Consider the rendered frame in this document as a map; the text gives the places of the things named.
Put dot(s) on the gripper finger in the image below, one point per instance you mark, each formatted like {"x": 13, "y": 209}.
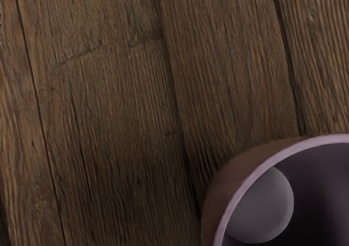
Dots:
{"x": 267, "y": 205}

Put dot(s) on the purple plastic cup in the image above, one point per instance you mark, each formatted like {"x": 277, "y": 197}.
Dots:
{"x": 321, "y": 180}

